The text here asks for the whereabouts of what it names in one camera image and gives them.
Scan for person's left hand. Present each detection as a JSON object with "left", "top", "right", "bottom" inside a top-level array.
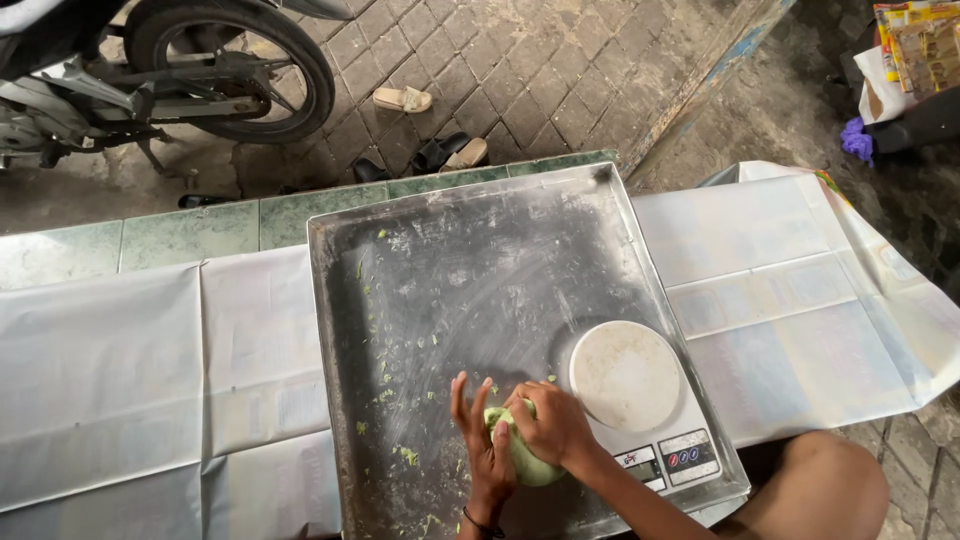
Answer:
[{"left": 450, "top": 372, "right": 516, "bottom": 519}]

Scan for person's right hand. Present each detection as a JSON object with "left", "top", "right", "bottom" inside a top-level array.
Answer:
[{"left": 503, "top": 380, "right": 602, "bottom": 471}]

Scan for green dough ball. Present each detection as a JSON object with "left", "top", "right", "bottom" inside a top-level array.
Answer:
[{"left": 483, "top": 399, "right": 568, "bottom": 488}]

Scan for black wrist band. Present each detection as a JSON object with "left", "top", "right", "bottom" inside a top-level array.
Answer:
[{"left": 462, "top": 506, "right": 506, "bottom": 540}]

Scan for white digital kitchen scale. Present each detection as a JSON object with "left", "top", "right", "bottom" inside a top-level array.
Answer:
[{"left": 551, "top": 320, "right": 725, "bottom": 496}]

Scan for scattered green dough crumbs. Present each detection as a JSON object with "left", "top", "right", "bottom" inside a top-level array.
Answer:
[{"left": 352, "top": 228, "right": 560, "bottom": 538}]

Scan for large square metal tray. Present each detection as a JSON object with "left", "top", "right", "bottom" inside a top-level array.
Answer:
[{"left": 307, "top": 161, "right": 753, "bottom": 540}]

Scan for person's bare leg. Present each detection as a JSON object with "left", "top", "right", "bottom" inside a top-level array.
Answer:
[{"left": 708, "top": 429, "right": 891, "bottom": 540}]

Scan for beige sandal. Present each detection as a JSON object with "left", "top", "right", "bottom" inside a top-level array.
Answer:
[
  {"left": 438, "top": 137, "right": 489, "bottom": 174},
  {"left": 372, "top": 86, "right": 434, "bottom": 114}
]

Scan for white plastic table sheet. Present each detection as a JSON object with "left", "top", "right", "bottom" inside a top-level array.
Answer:
[{"left": 0, "top": 159, "right": 960, "bottom": 540}]

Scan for blue painted wooden beam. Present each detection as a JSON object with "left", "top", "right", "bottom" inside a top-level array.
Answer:
[{"left": 621, "top": 0, "right": 798, "bottom": 180}]

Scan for white plastic bag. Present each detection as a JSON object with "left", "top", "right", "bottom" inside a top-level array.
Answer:
[{"left": 853, "top": 46, "right": 919, "bottom": 126}]

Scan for black bag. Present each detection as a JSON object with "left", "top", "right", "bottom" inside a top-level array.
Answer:
[{"left": 862, "top": 84, "right": 960, "bottom": 156}]

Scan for grey motorcycle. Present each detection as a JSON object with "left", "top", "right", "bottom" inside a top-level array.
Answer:
[{"left": 0, "top": 0, "right": 355, "bottom": 178}]

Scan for heap of yellow snack packets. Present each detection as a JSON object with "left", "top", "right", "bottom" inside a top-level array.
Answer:
[{"left": 873, "top": 0, "right": 960, "bottom": 103}]

